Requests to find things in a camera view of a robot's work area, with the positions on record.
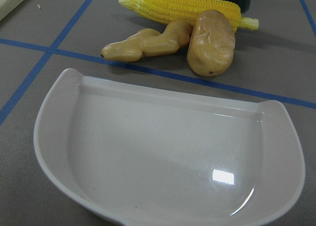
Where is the beige plastic dustpan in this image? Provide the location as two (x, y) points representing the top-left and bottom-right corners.
(34, 69), (305, 226)

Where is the tan toy ginger root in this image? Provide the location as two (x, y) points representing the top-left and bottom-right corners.
(101, 20), (193, 62)

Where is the brown toy potato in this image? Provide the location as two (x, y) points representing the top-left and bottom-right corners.
(187, 10), (236, 77)

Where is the yellow toy corn cob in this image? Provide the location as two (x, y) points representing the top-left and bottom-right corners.
(118, 0), (259, 32)

